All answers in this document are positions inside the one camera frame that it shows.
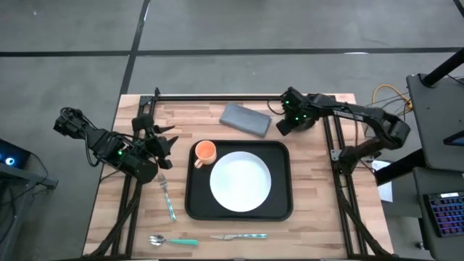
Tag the grey metal stand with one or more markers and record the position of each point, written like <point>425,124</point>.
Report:
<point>21,177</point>

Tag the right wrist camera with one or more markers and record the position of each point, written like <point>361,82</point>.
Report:
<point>285,127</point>

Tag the black aluminium table frame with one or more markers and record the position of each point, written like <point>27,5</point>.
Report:
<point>232,98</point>

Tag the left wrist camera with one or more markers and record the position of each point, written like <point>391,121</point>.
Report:
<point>142,123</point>

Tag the black desk beam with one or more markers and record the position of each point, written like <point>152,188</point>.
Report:
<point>398,168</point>

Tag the black tray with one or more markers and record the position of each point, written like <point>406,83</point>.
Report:
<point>195,203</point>

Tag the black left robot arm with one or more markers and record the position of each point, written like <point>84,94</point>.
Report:
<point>105,145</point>

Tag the backlit keyboard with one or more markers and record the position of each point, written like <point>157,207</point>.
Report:
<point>447,214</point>

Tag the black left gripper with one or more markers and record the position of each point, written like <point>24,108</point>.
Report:
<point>157,152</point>

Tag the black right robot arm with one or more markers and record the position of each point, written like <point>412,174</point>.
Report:
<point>362,116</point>

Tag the dark grey keyboard desk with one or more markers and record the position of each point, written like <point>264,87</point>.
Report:
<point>418,203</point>

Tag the dark tablet screen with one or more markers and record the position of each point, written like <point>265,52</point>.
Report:
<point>456,139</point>

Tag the black device with blue light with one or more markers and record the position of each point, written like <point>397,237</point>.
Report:
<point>11,156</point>

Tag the orange mug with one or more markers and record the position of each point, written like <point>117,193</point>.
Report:
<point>205,152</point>

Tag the white plate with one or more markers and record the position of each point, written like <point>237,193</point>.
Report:
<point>240,181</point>

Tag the white paper sheet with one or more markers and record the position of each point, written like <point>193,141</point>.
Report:
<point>386,188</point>

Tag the black pole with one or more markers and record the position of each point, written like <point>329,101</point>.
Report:
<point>442,69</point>

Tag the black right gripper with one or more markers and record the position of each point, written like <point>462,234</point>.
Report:
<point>295,105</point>

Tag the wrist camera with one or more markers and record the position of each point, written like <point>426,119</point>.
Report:
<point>285,127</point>
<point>142,123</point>

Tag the grey cloth napkin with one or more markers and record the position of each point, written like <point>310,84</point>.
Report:
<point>246,119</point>

